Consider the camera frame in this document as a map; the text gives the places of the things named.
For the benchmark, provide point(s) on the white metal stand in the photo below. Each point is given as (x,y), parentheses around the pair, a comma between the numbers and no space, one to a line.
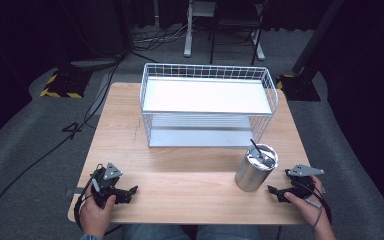
(189,30)

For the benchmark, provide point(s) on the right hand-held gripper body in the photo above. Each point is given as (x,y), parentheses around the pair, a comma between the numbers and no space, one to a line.
(301,185)

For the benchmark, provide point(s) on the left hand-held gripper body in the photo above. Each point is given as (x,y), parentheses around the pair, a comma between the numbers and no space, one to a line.
(105,186)

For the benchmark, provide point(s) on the black straw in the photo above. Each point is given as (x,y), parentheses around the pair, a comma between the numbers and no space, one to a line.
(256,148)

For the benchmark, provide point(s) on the silver metal cup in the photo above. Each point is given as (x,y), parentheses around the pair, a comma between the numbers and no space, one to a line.
(253,173)

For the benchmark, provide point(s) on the person's leg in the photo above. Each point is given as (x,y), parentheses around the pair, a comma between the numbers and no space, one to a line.
(156,232)
(228,232)

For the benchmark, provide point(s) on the black metal chair frame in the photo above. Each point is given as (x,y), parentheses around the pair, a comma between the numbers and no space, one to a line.
(233,23)

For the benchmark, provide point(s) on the person's right leg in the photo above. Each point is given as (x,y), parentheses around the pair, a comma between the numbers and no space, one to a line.
(228,232)

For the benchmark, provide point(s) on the person's left leg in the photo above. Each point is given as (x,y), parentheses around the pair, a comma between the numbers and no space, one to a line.
(156,232)

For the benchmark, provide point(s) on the person's right hand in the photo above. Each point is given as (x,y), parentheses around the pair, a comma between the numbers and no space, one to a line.
(313,210)

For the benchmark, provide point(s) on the black yellow striped stand base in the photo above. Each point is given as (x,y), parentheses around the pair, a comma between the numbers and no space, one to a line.
(298,87)
(65,83)

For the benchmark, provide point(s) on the person's left hand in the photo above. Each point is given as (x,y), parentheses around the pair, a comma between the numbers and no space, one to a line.
(95,218)

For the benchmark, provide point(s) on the black slanted pole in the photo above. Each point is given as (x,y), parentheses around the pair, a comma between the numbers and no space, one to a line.
(315,36)

